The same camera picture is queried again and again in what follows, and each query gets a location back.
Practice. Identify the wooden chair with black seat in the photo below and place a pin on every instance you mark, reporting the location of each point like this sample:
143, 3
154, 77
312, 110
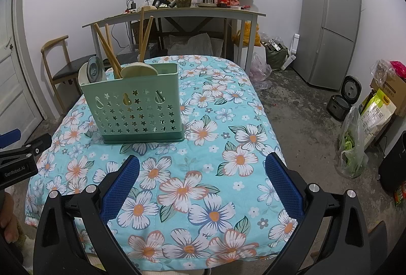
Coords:
69, 67

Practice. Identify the pink plastic bundle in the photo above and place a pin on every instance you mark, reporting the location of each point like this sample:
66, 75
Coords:
399, 68

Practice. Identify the green plastic utensil holder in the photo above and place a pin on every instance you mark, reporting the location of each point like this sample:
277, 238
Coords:
133, 116

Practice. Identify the white and yellow rice bag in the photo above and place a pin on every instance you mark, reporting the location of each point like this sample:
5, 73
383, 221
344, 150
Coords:
376, 113

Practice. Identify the metal spoon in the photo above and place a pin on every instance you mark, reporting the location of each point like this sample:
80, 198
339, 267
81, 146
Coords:
94, 68

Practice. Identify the cream and green shaggy rug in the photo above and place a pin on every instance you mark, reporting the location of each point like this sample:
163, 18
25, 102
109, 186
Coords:
19, 237

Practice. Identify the yellow plastic bag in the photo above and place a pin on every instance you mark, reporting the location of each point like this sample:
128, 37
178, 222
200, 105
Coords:
249, 33

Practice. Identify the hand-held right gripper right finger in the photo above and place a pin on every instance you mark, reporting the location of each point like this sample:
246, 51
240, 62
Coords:
285, 186

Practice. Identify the crumpled clear plastic sheet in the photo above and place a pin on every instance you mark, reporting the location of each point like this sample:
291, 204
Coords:
190, 43

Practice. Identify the black bag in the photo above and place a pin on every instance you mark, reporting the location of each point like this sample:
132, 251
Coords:
393, 167

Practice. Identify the grey-green bag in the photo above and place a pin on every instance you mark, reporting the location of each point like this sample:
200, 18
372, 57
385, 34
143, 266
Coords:
276, 56

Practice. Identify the grey cluttered desk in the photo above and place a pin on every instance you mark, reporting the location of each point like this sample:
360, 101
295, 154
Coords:
203, 11

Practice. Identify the crumpled clear plastic bag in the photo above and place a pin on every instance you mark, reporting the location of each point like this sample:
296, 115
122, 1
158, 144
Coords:
382, 68

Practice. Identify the clear bag of green vegetables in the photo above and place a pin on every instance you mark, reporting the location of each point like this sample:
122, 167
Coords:
350, 148

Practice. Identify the black power adapter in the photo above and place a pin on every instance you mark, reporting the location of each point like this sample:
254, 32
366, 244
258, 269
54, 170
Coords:
131, 4

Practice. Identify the brown cardboard box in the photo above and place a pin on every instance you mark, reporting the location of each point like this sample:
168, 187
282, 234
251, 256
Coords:
393, 87

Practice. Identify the pinkish translucent plastic bag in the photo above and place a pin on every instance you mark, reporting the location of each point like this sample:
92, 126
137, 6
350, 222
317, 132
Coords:
260, 70

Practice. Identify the person's bare foot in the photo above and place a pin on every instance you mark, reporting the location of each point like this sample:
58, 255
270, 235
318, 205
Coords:
8, 221

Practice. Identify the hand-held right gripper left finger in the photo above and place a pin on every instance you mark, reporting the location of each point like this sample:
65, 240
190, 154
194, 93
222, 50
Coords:
122, 186

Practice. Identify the bundle of bamboo chopsticks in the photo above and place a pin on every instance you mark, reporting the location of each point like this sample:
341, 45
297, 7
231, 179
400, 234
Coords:
142, 37

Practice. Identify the red snack packet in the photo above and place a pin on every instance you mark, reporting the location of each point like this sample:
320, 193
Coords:
401, 195

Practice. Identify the white panelled door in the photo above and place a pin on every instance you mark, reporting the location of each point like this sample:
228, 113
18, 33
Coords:
16, 87

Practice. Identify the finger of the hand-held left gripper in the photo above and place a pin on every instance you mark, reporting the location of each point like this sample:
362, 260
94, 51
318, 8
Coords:
9, 138
38, 143

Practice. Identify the grey refrigerator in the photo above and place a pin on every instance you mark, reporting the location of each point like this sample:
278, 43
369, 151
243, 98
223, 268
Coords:
330, 24

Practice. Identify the white plastic appliance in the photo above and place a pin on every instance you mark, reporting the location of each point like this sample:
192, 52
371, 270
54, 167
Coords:
293, 46

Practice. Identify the floral turquoise blanket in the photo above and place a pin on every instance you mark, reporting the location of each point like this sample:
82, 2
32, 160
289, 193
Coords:
196, 167

